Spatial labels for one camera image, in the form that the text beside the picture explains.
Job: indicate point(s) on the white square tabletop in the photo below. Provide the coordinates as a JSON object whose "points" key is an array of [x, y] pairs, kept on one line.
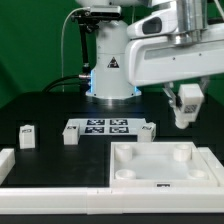
{"points": [[159, 164]]}

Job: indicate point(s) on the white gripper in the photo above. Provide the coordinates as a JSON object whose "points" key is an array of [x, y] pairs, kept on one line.
{"points": [[174, 43]]}

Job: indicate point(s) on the white U-shaped fence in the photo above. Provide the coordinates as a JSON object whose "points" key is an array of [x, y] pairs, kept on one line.
{"points": [[118, 201]]}

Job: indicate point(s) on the black camera stand pole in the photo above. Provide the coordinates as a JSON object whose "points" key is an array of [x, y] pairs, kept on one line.
{"points": [[86, 66]]}

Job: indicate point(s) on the black camera on stand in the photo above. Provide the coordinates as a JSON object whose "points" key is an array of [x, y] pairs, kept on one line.
{"points": [[97, 13]]}

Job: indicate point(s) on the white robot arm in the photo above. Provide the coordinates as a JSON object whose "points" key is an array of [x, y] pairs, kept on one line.
{"points": [[109, 79]]}

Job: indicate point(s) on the white tag base sheet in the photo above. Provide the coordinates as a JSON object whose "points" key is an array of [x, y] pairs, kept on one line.
{"points": [[106, 126]]}

